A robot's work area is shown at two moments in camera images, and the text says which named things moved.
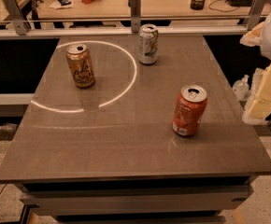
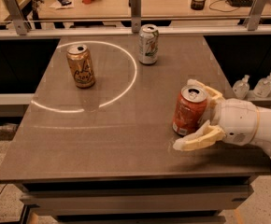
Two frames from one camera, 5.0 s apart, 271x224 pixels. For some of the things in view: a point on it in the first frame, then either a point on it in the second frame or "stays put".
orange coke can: (189, 110) stays put
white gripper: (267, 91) → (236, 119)
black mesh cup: (197, 2) stays put
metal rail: (115, 33) stays put
